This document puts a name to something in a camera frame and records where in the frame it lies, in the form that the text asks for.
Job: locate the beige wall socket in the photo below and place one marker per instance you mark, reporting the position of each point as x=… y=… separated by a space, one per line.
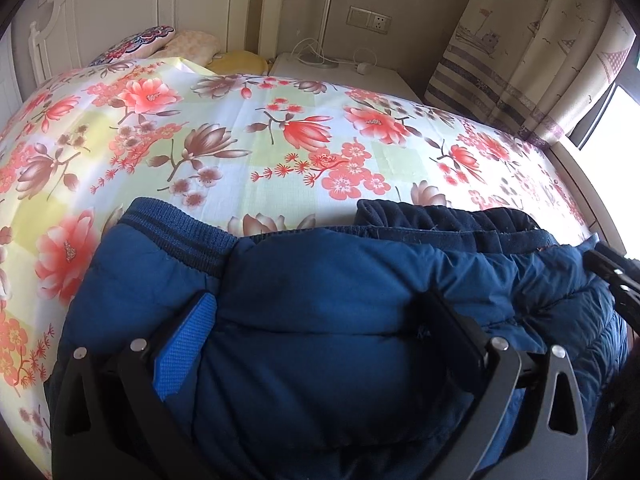
x=369 y=20

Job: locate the printed sailboat curtain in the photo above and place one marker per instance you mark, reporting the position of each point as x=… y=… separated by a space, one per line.
x=525 y=50

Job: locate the dark framed window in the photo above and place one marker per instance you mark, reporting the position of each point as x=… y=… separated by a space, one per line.
x=597 y=117

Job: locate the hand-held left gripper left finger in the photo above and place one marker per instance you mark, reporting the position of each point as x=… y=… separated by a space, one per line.
x=185 y=345

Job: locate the blue quilted jacket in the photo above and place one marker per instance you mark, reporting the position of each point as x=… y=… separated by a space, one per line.
x=325 y=310

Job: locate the white wooden headboard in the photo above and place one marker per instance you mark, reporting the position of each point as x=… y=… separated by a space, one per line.
x=125 y=5

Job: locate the white nightstand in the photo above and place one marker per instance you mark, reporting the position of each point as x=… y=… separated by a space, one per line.
x=350 y=85

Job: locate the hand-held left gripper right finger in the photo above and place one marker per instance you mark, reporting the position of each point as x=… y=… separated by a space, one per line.
x=457 y=332

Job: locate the cream textured pillow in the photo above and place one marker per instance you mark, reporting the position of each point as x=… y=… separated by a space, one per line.
x=195 y=45

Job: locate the silver floor lamp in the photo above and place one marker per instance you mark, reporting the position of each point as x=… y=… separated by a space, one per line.
x=327 y=10

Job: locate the floral bed sheet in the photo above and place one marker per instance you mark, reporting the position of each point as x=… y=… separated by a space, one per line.
x=300 y=110

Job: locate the yellow pillow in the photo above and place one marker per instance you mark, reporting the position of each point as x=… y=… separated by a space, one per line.
x=240 y=62

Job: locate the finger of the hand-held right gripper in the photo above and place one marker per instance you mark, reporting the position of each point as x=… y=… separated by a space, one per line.
x=627 y=292
x=607 y=261

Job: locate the patterned embroidered pillow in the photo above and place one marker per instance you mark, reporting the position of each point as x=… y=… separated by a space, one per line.
x=140 y=42

